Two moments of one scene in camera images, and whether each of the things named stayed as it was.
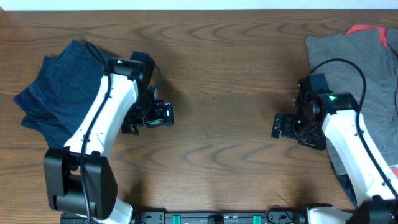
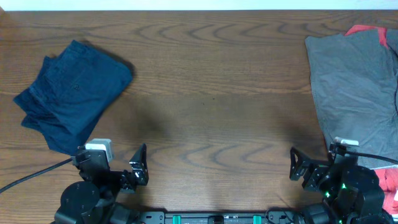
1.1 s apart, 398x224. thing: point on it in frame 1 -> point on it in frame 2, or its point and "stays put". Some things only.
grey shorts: (362, 64) stays put
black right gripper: (316, 142) -> (319, 170)
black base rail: (275, 216) stays put
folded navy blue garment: (60, 93) stays put
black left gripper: (157, 120) -> (128, 183)
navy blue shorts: (62, 91) stays put
